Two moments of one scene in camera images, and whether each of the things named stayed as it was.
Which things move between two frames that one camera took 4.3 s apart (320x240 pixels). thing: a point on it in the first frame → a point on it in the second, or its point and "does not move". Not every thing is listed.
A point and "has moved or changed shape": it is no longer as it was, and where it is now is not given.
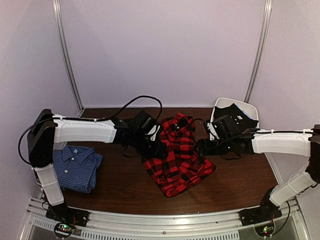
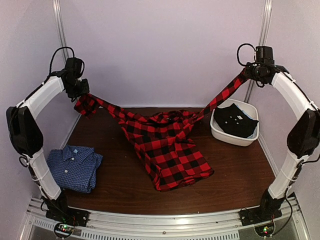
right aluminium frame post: x=265 y=26 does not move
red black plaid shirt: x=183 y=166 has moved or changed shape
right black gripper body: x=224 y=146 → x=255 y=74
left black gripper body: x=139 y=144 → x=78 y=90
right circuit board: x=265 y=230 does not move
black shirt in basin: x=242 y=121 does not move
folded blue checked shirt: x=77 y=167 does not move
